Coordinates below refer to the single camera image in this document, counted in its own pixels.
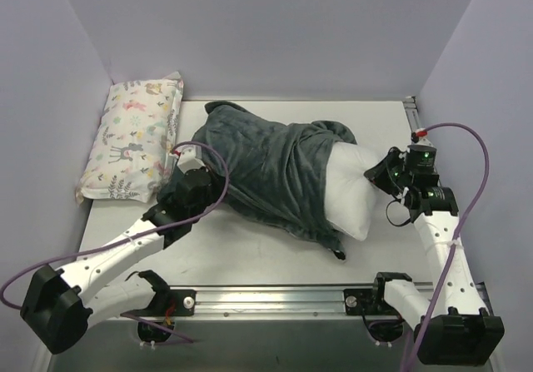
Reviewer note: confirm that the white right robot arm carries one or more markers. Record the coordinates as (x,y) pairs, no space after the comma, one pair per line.
(454,327)

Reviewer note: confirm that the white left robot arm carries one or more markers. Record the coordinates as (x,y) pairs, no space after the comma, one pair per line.
(95,269)

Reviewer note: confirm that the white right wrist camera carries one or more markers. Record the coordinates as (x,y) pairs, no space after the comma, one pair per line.
(420,137)

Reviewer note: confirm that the zebra pillowcase with grey lining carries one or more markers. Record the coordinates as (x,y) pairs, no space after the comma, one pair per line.
(276,173)

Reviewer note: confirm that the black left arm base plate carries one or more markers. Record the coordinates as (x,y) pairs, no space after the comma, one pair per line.
(176,302)

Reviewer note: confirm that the aluminium front rail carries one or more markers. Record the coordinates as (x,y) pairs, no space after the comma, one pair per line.
(266,303)

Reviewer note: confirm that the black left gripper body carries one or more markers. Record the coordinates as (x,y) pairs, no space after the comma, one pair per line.
(206,185)

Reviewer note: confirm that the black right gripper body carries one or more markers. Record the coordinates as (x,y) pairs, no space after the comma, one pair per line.
(379,173)

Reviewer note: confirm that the white pillow insert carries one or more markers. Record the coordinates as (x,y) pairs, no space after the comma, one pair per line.
(349,197)

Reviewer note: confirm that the floral animal print pillow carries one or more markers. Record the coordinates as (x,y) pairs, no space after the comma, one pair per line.
(130,156)

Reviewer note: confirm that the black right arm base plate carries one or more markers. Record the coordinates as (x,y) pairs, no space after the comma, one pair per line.
(359,302)

